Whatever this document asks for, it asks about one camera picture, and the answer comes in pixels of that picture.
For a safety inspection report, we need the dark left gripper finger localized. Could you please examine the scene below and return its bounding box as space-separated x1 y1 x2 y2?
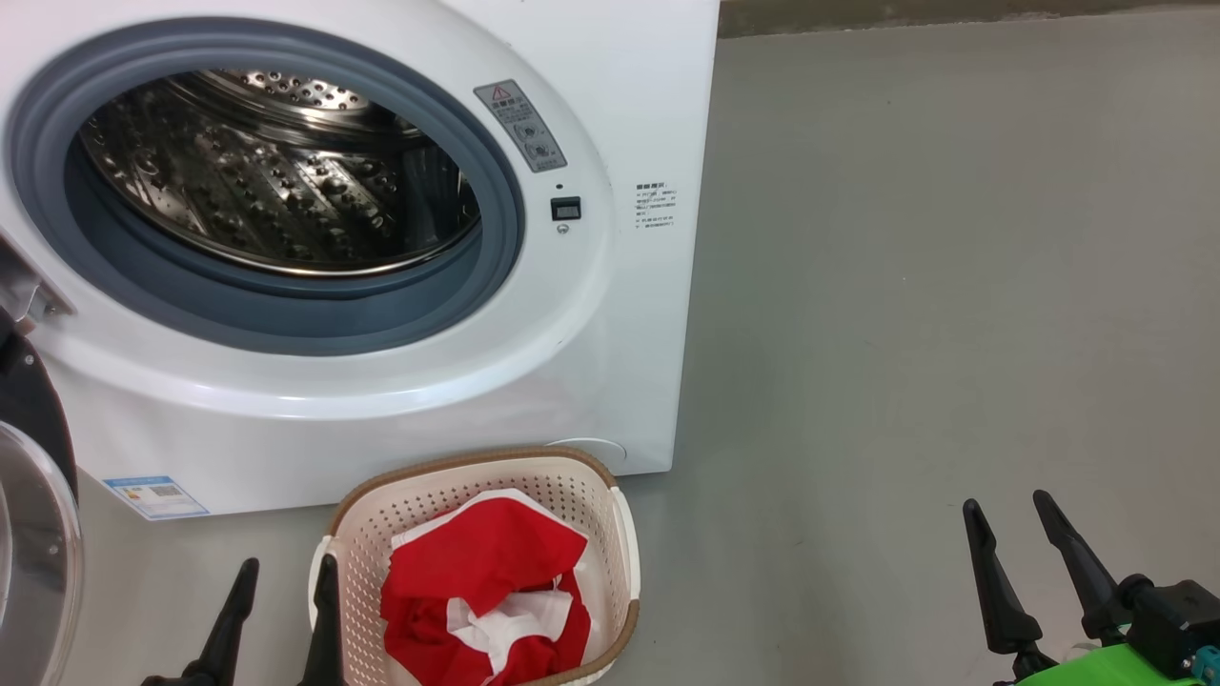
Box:
295 553 345 686
141 557 260 686

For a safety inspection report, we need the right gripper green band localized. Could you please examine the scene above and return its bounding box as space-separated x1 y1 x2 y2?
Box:
963 489 1208 686

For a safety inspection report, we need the red and white garment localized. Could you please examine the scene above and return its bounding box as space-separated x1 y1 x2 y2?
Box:
379 488 594 686

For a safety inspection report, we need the black round glass door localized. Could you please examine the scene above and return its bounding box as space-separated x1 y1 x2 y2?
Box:
0 314 85 686

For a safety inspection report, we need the cream perforated laundry basket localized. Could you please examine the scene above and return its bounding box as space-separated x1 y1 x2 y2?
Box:
307 446 641 686

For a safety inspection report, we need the grey rubber door gasket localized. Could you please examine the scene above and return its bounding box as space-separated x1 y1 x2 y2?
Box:
5 17 527 359

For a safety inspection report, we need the grey metal door hinge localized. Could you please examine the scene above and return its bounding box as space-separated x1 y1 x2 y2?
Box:
0 240 76 336

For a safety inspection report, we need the white front-load washing machine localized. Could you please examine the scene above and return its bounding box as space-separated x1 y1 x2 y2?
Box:
0 0 722 521

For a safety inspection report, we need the blue energy label sticker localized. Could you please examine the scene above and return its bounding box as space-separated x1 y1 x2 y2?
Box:
103 474 211 522

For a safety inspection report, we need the stainless steel drum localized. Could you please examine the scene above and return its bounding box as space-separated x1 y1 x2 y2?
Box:
78 69 483 279

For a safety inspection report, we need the printed text sticker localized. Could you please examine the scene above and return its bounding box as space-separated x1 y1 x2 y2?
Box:
636 183 679 232

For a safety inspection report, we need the grey warning sticker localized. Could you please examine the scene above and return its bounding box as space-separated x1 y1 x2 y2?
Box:
474 79 568 174

